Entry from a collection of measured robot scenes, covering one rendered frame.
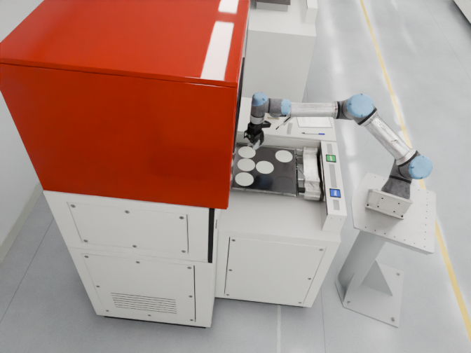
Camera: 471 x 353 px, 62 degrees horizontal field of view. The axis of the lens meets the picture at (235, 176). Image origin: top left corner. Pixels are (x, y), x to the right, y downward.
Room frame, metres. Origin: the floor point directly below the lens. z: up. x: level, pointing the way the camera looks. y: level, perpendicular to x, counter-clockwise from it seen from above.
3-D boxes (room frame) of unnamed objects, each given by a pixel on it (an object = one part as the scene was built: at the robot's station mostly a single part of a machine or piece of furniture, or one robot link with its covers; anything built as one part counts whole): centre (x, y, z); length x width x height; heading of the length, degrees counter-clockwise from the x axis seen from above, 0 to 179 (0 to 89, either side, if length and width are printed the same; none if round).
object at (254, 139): (1.62, -0.08, 1.13); 0.09 x 0.08 x 0.12; 142
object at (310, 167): (1.60, -0.42, 0.87); 0.36 x 0.08 x 0.03; 179
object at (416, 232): (1.44, -0.88, 0.75); 0.45 x 0.44 x 0.13; 73
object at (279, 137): (1.97, -0.26, 0.89); 0.62 x 0.35 x 0.14; 89
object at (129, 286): (1.40, 0.41, 0.41); 0.82 x 0.71 x 0.82; 179
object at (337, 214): (1.51, -0.52, 0.89); 0.55 x 0.09 x 0.14; 179
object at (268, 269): (1.66, -0.27, 0.41); 0.97 x 0.64 x 0.82; 179
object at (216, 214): (1.39, 0.07, 1.02); 0.82 x 0.03 x 0.40; 179
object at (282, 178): (1.58, -0.16, 0.90); 0.34 x 0.34 x 0.01; 89
